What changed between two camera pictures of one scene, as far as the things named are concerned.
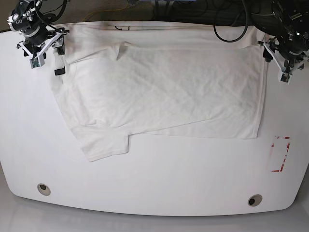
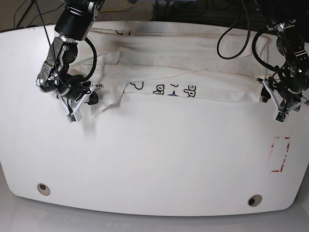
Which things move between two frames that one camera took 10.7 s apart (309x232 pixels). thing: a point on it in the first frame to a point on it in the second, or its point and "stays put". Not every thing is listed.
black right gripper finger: x=267 y=55 to x=265 y=95
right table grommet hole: x=255 y=200 stays put
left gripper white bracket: x=38 y=60 to x=76 y=116
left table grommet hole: x=44 y=189 stays put
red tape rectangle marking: x=273 y=146 stays put
